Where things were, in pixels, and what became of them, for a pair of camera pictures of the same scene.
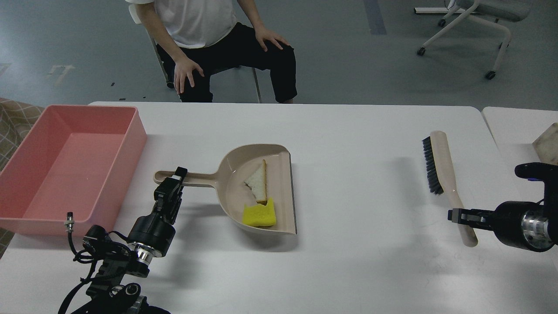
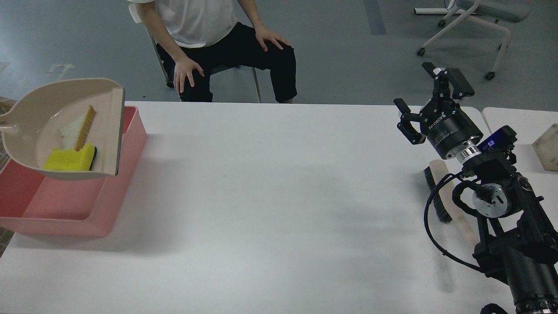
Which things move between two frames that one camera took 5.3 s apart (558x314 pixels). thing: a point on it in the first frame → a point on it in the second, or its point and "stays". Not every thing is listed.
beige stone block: x=546 y=145 stays
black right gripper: x=522 y=224 → x=443 y=121
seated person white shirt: x=195 y=39 stays
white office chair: x=482 y=11 stays
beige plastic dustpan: x=254 y=184 → x=67 y=129
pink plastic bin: x=76 y=159 stays
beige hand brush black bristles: x=440 y=175 → x=444 y=213
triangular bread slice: x=258 y=183 → x=73 y=135
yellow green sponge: x=260 y=215 → x=71 y=160
